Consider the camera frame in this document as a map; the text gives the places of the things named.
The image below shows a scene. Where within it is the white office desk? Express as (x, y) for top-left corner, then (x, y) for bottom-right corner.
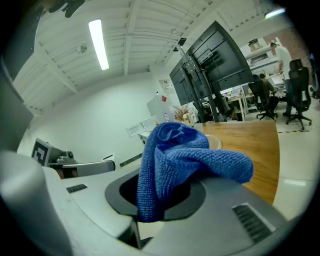
(227, 93), (247, 122)

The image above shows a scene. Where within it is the black ceiling mount plate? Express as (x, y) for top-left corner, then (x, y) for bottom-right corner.
(173, 37), (188, 53)

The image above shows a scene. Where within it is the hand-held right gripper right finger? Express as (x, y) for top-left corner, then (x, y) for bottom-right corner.
(143, 177), (300, 256)

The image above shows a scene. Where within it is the white wall panel box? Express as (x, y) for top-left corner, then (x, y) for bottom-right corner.
(159, 79), (173, 95)

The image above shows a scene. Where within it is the ceiling tube light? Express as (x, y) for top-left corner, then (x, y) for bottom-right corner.
(264, 8), (286, 20)
(88, 18), (110, 72)

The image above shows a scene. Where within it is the white refrigerator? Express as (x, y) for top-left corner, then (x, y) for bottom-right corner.
(146, 94), (176, 123)

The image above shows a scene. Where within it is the blue cloth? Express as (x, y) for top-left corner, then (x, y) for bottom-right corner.
(136, 121), (255, 223)

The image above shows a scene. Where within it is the dried brown plant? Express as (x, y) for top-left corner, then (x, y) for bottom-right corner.
(173, 104), (193, 122)

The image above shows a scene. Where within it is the black monitor on stand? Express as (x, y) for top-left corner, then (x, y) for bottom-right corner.
(169, 56), (208, 123)
(186, 20), (255, 123)

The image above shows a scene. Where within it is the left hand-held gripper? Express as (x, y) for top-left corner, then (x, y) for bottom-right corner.
(31, 137), (116, 179)

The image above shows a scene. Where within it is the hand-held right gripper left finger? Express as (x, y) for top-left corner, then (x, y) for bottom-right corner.
(0, 151), (143, 256)

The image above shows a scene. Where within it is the person's grey shirt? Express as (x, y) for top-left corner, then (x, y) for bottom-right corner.
(0, 57), (35, 153)

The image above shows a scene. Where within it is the black office chair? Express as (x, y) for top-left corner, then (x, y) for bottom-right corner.
(284, 59), (313, 131)
(248, 81), (280, 123)

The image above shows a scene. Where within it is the black head-worn camera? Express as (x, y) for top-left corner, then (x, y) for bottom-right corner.
(47, 0), (86, 19)

